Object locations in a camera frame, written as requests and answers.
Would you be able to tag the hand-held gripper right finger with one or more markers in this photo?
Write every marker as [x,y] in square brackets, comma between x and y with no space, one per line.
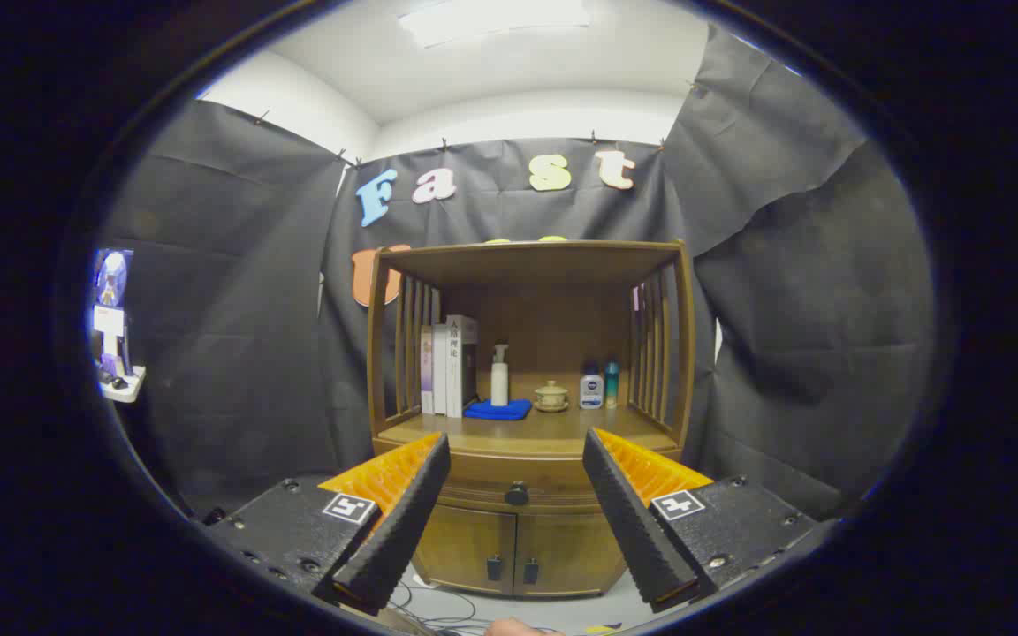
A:
[637,530]

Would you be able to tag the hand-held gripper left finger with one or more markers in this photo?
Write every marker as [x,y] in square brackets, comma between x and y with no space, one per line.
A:
[403,530]

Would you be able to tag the wooden drawer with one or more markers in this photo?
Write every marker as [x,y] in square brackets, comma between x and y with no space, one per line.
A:
[491,473]

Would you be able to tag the black round drawer knob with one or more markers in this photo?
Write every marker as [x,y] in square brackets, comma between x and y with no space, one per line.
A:
[516,493]

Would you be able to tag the wooden cabinet door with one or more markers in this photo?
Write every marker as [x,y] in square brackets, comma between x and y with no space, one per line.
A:
[460,543]
[566,548]

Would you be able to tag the wooden countertop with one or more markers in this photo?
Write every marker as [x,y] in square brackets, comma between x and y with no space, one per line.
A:
[553,426]

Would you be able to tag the wooden cabinet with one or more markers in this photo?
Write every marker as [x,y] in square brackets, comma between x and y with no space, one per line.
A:
[553,309]

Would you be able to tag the white lotion bottle blue cap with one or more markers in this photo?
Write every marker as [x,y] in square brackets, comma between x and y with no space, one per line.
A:
[591,390]

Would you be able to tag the teal slim bottle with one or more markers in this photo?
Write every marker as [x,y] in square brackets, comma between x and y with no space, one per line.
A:
[611,384]

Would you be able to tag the blue cloth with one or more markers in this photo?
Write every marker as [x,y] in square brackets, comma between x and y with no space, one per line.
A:
[498,410]

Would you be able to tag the lidded tea cup with saucer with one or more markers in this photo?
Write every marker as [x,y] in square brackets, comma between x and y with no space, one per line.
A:
[551,397]

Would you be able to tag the lilac book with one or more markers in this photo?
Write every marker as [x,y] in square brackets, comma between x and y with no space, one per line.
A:
[427,371]

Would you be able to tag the thin white book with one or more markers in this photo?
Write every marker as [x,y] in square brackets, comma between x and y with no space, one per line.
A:
[440,371]

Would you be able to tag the thick white book dark cover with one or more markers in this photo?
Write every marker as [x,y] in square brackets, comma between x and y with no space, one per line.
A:
[460,367]

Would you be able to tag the white pump bottle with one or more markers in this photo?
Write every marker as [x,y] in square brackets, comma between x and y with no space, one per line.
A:
[499,384]

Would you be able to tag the ceiling light panel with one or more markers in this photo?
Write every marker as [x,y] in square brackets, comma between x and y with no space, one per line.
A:
[491,19]

